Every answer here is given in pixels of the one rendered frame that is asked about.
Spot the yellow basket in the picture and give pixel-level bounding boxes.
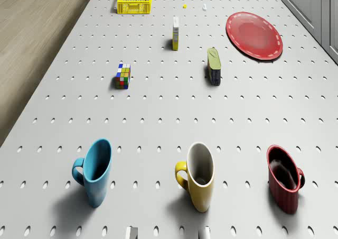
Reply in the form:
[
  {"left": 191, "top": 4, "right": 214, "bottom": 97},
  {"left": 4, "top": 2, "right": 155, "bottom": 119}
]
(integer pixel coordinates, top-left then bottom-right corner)
[{"left": 117, "top": 0, "right": 155, "bottom": 15}]

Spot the white cabinet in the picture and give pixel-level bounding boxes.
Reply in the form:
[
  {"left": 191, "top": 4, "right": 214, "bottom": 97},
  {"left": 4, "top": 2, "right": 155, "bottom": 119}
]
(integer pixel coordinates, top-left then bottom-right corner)
[{"left": 280, "top": 0, "right": 338, "bottom": 65}]

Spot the blue mug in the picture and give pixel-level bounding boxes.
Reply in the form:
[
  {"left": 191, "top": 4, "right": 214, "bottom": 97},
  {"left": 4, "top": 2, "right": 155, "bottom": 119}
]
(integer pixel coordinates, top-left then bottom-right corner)
[{"left": 71, "top": 139, "right": 112, "bottom": 208}]

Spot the white and yellow carton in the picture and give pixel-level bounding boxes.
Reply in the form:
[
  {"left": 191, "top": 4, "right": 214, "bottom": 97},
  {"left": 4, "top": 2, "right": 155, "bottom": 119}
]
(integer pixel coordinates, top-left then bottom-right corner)
[{"left": 172, "top": 16, "right": 180, "bottom": 51}]

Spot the red plate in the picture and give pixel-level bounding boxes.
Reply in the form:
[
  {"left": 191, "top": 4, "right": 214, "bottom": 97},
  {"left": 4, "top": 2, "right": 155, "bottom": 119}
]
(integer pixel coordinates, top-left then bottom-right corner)
[{"left": 226, "top": 12, "right": 284, "bottom": 62}]

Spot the flat-sided can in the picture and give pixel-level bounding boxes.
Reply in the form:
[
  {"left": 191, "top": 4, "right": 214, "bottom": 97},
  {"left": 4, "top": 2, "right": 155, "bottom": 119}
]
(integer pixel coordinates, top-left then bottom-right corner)
[{"left": 206, "top": 48, "right": 222, "bottom": 86}]

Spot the red mug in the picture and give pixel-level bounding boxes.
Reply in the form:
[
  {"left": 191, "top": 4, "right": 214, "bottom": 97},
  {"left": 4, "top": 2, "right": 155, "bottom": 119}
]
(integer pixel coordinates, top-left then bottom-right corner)
[{"left": 266, "top": 144, "right": 306, "bottom": 215}]

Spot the yellow mug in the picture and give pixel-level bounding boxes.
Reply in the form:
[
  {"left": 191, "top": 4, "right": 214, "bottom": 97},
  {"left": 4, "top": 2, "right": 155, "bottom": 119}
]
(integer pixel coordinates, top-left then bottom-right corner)
[{"left": 174, "top": 142, "right": 215, "bottom": 213}]

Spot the puzzle cube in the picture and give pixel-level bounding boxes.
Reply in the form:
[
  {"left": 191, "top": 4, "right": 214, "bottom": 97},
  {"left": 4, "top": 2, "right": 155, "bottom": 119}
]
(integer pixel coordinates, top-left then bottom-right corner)
[{"left": 115, "top": 63, "right": 132, "bottom": 90}]

